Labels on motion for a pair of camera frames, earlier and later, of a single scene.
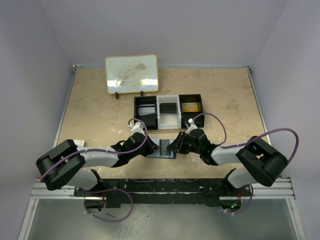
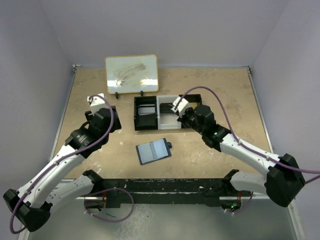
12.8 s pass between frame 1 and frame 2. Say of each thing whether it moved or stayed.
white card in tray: stayed
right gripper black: moved
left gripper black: moved
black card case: stayed
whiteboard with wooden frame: stayed
